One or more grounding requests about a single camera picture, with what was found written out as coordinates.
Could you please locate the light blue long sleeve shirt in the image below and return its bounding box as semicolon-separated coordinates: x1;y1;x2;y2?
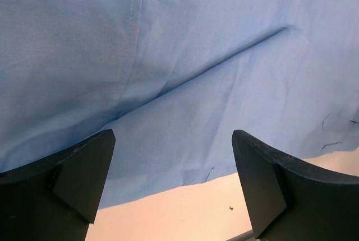
1;0;358;208

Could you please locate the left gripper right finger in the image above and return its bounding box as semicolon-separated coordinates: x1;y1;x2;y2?
232;130;358;240

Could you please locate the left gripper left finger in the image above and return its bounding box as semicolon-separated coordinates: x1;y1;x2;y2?
1;129;116;241

